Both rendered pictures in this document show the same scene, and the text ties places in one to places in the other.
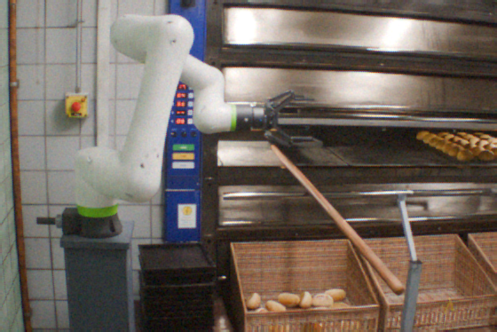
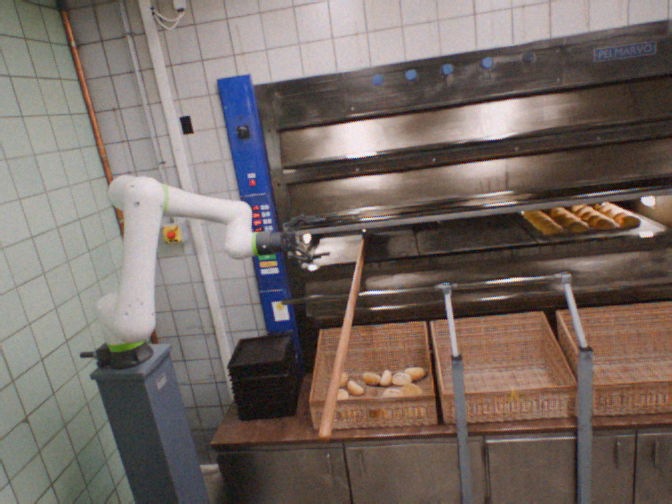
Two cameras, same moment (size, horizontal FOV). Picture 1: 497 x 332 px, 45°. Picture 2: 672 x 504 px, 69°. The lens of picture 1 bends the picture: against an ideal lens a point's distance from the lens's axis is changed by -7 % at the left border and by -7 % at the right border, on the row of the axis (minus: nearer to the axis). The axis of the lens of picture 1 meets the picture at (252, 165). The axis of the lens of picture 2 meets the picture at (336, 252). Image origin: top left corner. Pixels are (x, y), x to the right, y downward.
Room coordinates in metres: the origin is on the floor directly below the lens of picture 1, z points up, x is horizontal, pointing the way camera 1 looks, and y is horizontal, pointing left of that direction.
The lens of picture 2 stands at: (0.51, -0.79, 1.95)
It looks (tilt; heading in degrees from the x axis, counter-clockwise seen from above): 17 degrees down; 18
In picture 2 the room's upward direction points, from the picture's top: 8 degrees counter-clockwise
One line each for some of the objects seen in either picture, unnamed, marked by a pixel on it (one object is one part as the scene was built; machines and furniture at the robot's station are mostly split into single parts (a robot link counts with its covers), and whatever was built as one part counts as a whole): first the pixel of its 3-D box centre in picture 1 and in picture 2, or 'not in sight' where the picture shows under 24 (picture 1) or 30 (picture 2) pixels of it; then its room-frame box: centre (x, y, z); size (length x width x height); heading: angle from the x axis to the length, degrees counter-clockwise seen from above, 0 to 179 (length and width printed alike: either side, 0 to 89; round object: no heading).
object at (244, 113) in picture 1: (243, 117); (267, 242); (2.16, 0.04, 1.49); 0.12 x 0.06 x 0.09; 9
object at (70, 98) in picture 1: (77, 105); (175, 232); (2.56, 0.73, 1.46); 0.10 x 0.07 x 0.10; 100
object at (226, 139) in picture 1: (264, 137); (367, 228); (3.38, -0.06, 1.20); 0.55 x 0.36 x 0.03; 99
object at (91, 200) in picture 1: (99, 180); (121, 320); (1.76, 0.44, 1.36); 0.16 x 0.13 x 0.19; 57
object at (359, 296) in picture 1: (301, 289); (373, 372); (2.49, -0.22, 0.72); 0.56 x 0.49 x 0.28; 100
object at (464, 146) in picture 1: (472, 145); (572, 213); (3.39, -1.23, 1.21); 0.61 x 0.48 x 0.06; 10
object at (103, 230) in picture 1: (79, 220); (116, 351); (1.76, 0.51, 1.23); 0.26 x 0.15 x 0.06; 97
